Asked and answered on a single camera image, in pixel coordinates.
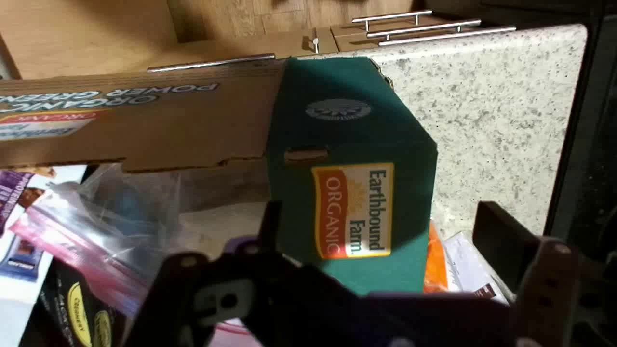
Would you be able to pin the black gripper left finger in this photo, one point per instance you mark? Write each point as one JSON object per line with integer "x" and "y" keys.
{"x": 194, "y": 290}

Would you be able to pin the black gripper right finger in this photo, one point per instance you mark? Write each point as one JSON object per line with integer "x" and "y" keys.
{"x": 547, "y": 290}

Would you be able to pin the clear zip popcorn bag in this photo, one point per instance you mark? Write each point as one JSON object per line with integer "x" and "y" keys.
{"x": 98, "y": 252}

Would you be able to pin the black bag yellow ovals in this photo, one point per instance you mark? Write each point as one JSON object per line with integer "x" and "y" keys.
{"x": 61, "y": 292}

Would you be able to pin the white RXBAR box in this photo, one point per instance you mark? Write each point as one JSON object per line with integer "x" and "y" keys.
{"x": 474, "y": 263}

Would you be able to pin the black stove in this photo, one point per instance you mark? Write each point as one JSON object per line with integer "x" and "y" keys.
{"x": 589, "y": 129}

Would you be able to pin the green cardboard produce box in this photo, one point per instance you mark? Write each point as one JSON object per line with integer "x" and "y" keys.
{"x": 360, "y": 136}

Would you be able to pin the wooden lower cabinets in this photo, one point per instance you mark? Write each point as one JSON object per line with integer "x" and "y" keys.
{"x": 98, "y": 32}

